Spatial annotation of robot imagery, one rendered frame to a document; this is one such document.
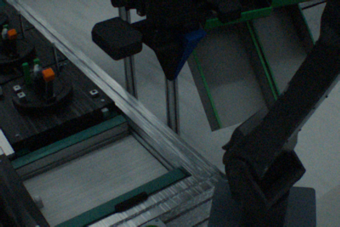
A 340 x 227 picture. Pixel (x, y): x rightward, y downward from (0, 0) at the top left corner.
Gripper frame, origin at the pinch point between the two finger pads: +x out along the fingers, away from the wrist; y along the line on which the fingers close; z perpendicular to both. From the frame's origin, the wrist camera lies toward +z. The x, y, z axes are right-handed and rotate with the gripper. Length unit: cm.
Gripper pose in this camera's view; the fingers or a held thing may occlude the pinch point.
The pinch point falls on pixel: (170, 56)
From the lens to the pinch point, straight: 63.2
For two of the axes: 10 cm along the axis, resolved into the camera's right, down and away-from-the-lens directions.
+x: 0.2, 7.9, 6.2
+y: -8.3, 3.6, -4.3
